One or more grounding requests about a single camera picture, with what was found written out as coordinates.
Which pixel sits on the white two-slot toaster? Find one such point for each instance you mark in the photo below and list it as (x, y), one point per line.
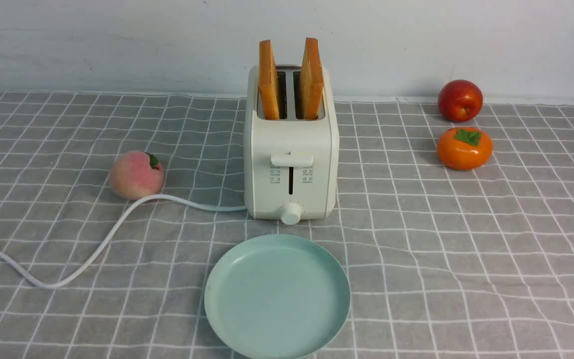
(290, 165)

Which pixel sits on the light green round plate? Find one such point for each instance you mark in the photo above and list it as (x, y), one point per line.
(277, 296)

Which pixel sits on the red apple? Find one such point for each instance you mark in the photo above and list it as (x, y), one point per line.
(459, 101)

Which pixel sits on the pink peach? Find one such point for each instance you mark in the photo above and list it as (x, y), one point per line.
(136, 174)

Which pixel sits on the grey checked tablecloth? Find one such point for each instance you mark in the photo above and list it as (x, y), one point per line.
(442, 264)

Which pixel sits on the toast slice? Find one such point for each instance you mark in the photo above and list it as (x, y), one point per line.
(268, 84)
(311, 80)

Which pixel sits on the orange persimmon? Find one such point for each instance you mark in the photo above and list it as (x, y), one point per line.
(464, 148)

